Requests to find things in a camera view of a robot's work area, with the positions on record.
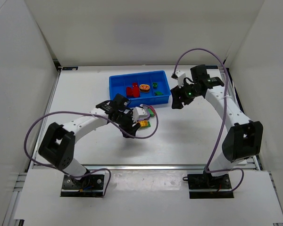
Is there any red green curved lego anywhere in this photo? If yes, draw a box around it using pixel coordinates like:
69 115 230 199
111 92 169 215
148 106 156 118

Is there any red green lego block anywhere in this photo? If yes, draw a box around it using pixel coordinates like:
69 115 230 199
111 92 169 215
132 89 140 98

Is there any red lego brick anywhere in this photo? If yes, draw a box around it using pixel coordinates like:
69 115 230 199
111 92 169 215
125 87 133 98
132 82 139 89

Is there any purple round lego piece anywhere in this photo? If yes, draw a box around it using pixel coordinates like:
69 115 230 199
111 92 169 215
140 105 150 120

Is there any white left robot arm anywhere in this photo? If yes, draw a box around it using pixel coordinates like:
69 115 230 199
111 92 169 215
38 94 147 180

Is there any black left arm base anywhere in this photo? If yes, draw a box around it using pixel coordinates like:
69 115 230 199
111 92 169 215
60 173 105 198

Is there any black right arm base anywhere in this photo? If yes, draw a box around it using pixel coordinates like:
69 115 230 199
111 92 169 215
183 171 234 199

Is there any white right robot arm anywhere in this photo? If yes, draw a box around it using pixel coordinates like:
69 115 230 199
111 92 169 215
170 65 263 177

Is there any orange round lego piece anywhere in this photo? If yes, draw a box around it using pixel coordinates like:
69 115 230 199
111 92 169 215
139 84 150 93

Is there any blue plastic sorting tray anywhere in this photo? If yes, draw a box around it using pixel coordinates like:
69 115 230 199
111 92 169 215
108 71 171 107

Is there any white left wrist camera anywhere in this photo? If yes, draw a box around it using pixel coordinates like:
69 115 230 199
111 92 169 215
132 107 145 122

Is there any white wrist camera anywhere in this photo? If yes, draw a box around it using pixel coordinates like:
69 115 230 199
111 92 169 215
132 107 145 122
171 70 186 88

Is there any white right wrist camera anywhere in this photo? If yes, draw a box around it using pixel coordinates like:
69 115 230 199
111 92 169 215
171 70 186 88

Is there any aluminium frame rail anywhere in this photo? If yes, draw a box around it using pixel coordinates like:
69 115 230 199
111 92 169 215
28 162 262 172

